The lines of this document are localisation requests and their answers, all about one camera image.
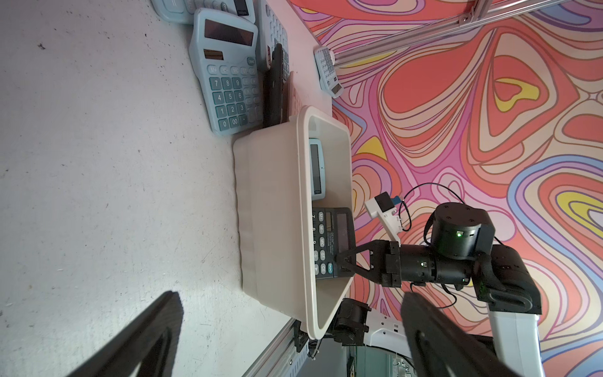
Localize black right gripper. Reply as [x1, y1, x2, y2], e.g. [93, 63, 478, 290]
[335, 240, 436, 287]

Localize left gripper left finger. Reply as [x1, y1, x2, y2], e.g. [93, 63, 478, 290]
[70, 291, 184, 376]

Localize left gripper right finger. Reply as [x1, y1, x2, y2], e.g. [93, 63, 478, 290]
[400, 293, 516, 377]

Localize black calculator face down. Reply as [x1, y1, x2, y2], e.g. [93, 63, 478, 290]
[312, 207, 356, 280]

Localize cream plastic storage box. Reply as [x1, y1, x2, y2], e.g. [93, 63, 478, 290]
[233, 106, 354, 339]

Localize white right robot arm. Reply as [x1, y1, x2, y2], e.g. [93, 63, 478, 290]
[334, 200, 544, 376]

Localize pink calculator behind box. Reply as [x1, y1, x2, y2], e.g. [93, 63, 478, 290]
[284, 71, 304, 119]

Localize black calculator under pile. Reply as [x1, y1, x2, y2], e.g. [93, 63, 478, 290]
[263, 43, 284, 128]

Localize blue calculator far corner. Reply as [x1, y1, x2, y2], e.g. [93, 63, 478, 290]
[314, 47, 344, 98]

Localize small blue calculator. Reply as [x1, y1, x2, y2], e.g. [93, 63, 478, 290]
[188, 8, 263, 136]

